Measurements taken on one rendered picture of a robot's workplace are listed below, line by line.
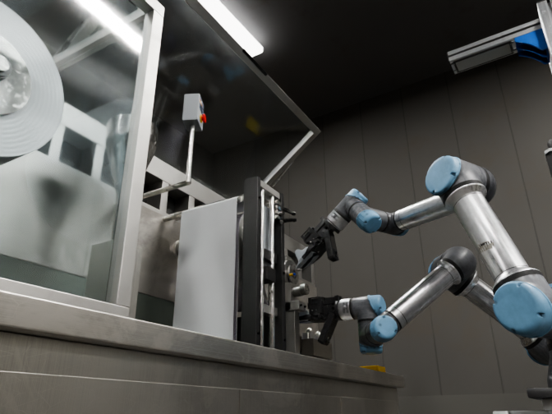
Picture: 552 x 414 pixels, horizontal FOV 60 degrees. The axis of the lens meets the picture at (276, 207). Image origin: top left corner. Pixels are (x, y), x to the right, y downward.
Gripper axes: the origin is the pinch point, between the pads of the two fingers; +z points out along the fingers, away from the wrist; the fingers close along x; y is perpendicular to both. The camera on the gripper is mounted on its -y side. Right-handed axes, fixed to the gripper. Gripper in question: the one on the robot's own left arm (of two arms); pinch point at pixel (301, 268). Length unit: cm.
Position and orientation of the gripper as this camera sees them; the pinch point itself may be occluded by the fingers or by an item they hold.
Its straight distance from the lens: 180.2
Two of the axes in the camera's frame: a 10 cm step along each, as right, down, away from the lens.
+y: -5.5, -5.7, 6.1
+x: -5.1, -3.4, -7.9
